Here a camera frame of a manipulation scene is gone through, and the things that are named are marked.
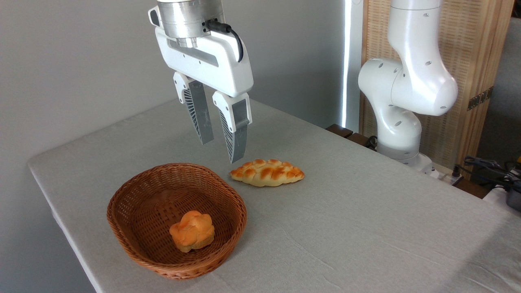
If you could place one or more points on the long braided bread loaf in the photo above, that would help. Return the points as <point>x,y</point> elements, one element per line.
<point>266,173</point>

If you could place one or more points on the dark metal screen hinge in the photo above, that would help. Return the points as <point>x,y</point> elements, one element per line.
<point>480,98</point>

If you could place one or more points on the white power strip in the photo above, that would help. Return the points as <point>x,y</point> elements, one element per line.
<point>444,176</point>

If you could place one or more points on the brown wicker basket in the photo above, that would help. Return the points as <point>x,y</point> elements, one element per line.
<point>138,211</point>

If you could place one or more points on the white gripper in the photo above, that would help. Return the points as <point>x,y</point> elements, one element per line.
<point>211,61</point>

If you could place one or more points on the round knotted bread bun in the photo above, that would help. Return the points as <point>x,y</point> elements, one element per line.
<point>192,231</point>

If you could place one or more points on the grey tablecloth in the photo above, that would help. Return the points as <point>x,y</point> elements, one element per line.
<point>366,228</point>

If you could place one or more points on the white vertical frame strip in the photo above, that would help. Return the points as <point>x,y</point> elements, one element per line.
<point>350,61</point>

